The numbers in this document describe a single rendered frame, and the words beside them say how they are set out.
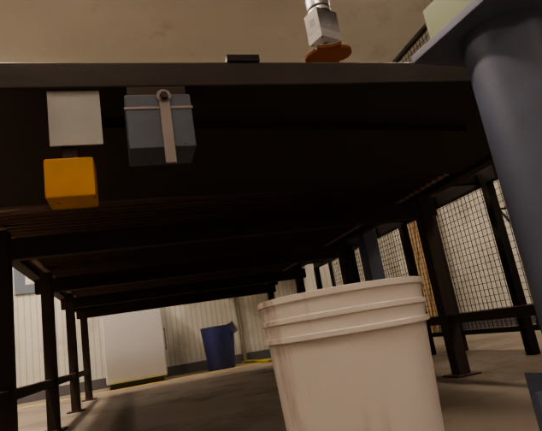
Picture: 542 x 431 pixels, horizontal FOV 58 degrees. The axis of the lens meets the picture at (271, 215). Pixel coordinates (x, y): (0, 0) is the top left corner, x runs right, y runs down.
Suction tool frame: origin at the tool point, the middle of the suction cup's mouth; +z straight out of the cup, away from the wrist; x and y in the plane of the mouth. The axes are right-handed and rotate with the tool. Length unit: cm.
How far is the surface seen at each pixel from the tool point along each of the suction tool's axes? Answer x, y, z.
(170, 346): -536, -156, 76
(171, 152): 13, 63, 42
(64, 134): 3, 81, 36
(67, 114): 4, 80, 32
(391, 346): 43, 44, 85
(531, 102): 58, 10, 46
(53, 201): 3, 83, 50
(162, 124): 12, 64, 36
